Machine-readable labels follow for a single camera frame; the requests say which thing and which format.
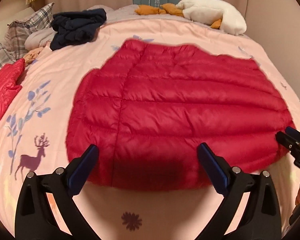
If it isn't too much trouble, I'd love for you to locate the grey plaid pillow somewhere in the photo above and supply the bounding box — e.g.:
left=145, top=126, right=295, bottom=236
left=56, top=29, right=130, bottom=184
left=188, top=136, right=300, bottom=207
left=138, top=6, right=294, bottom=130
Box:
left=4, top=2, right=55, bottom=60

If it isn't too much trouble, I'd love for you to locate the small tan plush toy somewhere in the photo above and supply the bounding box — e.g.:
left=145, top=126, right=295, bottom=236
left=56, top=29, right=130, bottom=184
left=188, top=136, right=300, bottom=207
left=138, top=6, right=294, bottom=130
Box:
left=23, top=45, right=51, bottom=67

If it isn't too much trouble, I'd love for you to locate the white goose plush toy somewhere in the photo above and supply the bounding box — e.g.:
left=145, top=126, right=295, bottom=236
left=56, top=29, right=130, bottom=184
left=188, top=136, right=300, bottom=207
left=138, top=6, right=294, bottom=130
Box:
left=135, top=0, right=247, bottom=36

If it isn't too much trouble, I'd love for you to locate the red quilted down jacket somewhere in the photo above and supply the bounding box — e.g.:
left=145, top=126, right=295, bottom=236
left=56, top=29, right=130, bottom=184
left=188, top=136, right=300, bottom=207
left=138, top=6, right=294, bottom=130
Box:
left=66, top=39, right=294, bottom=191

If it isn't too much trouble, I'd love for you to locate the dark navy fleece garment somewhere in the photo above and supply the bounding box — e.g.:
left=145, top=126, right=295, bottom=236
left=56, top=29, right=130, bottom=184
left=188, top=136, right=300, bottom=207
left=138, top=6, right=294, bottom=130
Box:
left=50, top=8, right=107, bottom=51

